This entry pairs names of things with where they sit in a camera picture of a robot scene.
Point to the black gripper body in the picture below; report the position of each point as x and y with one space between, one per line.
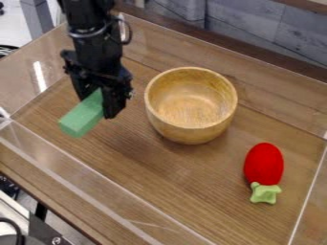
96 56

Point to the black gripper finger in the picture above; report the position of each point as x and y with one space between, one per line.
86 85
115 96

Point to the green foam stick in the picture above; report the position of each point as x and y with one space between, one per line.
84 116

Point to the brown wooden bowl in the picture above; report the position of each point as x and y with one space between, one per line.
191 103

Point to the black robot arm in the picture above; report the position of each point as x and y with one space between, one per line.
90 15

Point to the red plush strawberry toy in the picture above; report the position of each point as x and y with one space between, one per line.
263 172

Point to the grey metal post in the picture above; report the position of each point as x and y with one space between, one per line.
38 17

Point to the black clamp with cable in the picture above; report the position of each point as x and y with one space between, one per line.
30 232

